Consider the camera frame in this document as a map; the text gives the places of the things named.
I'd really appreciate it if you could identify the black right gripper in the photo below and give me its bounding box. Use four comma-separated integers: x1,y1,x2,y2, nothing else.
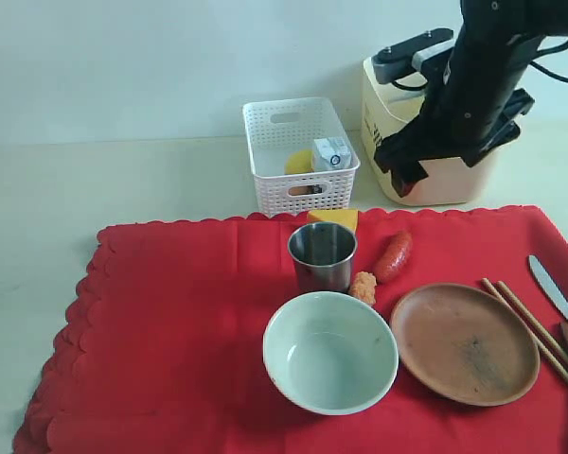
374,89,535,198

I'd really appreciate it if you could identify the red scalloped table cloth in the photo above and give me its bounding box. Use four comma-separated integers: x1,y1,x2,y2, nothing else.
13,214,568,453

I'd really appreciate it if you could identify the pale green bowl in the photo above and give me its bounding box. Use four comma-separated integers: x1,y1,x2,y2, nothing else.
262,291,399,416

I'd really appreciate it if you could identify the wooden chopstick left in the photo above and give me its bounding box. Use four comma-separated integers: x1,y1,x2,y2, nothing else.
481,278,568,386

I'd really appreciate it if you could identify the yellow round fruit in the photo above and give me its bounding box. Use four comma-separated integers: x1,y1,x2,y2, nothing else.
285,148,313,175

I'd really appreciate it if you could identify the white woven plastic basket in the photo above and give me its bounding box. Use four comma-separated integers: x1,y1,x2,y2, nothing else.
242,97,360,217

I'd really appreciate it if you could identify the red sausage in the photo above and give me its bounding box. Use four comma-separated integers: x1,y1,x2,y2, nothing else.
373,231,413,284

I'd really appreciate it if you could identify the brown oval plate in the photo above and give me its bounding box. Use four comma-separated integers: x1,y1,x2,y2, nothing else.
389,283,541,407

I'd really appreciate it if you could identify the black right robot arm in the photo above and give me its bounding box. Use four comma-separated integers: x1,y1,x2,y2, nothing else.
371,1,568,198

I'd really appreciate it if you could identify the stainless steel cup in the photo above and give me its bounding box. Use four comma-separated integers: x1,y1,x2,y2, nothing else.
288,221,358,293

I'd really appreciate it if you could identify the cream plastic bin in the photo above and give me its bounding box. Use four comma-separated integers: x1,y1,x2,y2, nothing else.
361,58,499,206

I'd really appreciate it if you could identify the white blue milk carton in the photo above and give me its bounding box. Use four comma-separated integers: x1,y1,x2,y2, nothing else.
311,137,352,171

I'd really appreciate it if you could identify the orange fried nugget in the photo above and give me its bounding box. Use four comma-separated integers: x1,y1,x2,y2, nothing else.
348,271,377,306

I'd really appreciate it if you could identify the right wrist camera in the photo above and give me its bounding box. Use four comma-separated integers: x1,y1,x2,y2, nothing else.
371,27,454,84

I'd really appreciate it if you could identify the orange cheese wedge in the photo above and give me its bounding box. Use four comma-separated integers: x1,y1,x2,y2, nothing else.
307,209,359,232

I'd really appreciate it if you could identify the silver table knife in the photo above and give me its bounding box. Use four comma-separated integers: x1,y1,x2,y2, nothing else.
527,255,568,322

